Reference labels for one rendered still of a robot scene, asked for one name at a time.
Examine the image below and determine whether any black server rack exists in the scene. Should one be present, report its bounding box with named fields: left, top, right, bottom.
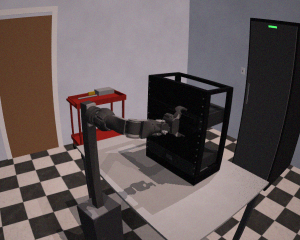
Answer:
left=146, top=72, right=234, bottom=186

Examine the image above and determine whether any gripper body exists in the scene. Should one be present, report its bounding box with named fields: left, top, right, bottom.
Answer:
left=162, top=113, right=180, bottom=135

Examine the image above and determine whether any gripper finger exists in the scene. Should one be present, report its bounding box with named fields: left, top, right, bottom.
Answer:
left=173, top=106, right=188, bottom=119
left=172, top=132, right=185, bottom=137

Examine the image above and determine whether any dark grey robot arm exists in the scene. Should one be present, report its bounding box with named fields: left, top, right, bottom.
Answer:
left=85, top=103, right=169, bottom=139

